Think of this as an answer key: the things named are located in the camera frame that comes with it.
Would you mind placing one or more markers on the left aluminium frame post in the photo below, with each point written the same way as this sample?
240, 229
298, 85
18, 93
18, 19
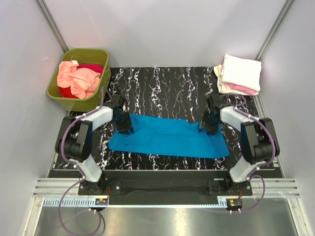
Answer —
52, 24

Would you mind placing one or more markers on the aluminium cable duct rail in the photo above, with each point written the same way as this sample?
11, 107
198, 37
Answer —
150, 202

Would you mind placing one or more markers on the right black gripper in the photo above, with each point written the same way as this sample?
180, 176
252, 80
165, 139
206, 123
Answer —
210, 130

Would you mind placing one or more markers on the red t shirt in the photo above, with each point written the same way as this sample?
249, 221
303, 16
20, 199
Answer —
92, 67

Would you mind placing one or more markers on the black marble pattern mat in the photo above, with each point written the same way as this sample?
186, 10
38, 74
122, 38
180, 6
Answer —
166, 92

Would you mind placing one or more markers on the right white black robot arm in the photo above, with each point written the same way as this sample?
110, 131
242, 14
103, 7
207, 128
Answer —
259, 143

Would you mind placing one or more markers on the olive green plastic bin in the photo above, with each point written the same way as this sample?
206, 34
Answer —
82, 75

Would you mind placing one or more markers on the salmon pink t shirt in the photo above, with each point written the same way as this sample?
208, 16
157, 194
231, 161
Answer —
76, 79

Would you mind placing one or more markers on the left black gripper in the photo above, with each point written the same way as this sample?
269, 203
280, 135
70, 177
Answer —
123, 129

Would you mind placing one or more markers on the pink folded t shirt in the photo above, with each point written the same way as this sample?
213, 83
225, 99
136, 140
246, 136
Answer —
237, 89

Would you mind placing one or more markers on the right aluminium frame post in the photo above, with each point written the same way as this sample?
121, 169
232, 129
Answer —
288, 4

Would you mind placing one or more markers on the aluminium frame post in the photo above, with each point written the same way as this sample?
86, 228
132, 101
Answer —
52, 24
288, 4

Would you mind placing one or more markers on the cream folded t shirt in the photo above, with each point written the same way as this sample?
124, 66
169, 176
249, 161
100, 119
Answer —
217, 71

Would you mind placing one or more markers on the blue t shirt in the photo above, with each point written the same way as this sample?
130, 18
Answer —
170, 137

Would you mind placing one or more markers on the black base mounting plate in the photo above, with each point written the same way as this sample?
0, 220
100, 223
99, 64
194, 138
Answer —
163, 184

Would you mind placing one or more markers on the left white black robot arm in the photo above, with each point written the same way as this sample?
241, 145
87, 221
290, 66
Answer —
75, 140

